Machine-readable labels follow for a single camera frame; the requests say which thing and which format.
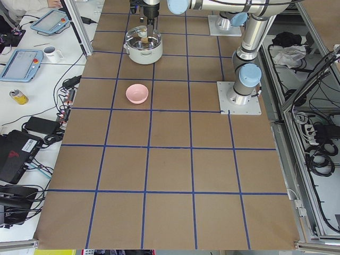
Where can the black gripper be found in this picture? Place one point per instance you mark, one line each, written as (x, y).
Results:
(150, 10)

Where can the blue teach pendant far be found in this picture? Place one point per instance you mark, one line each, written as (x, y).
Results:
(50, 23)

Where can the glass pot lid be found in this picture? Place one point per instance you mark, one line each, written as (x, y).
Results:
(133, 38)

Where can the blue teach pendant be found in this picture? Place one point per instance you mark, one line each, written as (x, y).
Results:
(22, 65)
(50, 23)

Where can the aluminium frame post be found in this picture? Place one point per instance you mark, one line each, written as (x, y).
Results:
(74, 17)

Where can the black laptop computer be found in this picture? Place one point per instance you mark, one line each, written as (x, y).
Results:
(17, 150)

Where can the white mug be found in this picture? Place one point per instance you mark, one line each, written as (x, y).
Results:
(53, 54)

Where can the black power brick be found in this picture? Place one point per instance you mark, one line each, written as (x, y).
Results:
(41, 125)

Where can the pink bowl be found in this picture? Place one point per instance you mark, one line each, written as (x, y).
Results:
(137, 93)

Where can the white cloth pile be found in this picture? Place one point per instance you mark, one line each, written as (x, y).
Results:
(290, 56)

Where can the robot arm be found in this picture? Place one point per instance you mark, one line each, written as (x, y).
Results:
(149, 2)
(261, 16)

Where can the mint green electric pot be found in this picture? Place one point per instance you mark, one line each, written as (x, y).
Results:
(146, 56)

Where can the blue teach pendant near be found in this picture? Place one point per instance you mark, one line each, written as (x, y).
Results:
(22, 65)

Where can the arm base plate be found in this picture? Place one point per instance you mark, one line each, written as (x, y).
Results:
(220, 26)
(234, 104)

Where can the yellow drink can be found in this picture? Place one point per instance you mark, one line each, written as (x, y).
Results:
(19, 97)

